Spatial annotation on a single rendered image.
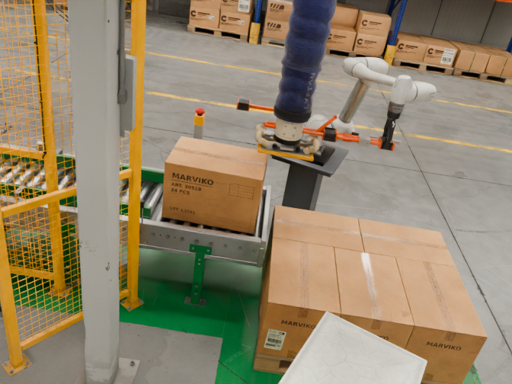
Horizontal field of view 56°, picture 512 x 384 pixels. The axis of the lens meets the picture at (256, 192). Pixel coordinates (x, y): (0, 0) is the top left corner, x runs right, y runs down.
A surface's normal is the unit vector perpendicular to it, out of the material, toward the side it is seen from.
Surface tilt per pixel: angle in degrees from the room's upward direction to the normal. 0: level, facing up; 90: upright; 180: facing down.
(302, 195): 90
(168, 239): 90
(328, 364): 0
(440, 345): 90
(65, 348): 0
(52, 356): 0
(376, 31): 92
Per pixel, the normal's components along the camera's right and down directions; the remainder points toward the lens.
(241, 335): 0.15, -0.85
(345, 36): -0.09, 0.50
